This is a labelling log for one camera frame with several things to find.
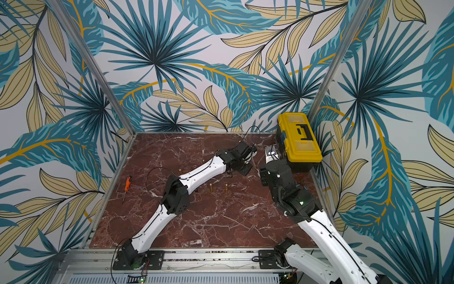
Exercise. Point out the orange handled screwdriver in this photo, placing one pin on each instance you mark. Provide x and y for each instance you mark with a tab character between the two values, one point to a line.
128	183

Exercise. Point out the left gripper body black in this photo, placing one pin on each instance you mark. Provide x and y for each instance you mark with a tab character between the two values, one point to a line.
245	168

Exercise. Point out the aluminium corner post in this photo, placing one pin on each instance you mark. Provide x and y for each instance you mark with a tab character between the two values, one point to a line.
343	47
72	31

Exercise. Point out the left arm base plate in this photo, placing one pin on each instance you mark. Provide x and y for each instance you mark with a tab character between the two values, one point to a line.
150	261

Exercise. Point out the aluminium corner post right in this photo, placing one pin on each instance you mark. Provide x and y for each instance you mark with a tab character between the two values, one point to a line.
343	47

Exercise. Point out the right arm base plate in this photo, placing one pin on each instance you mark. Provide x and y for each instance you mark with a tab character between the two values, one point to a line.
271	259

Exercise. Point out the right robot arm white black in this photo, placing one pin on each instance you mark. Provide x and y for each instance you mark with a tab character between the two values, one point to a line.
343	265

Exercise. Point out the aluminium corner post left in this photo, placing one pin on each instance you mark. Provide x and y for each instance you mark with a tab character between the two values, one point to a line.
72	31

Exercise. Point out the aluminium frame rail front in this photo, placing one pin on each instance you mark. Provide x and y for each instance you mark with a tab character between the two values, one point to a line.
228	265

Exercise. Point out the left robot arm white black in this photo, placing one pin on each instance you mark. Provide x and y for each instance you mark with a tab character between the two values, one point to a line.
176	198

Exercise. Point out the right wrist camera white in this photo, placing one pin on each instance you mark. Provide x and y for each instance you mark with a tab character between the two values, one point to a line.
272	153

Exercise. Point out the yellow black toolbox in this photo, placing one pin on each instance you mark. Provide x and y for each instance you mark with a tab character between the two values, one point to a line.
297	143

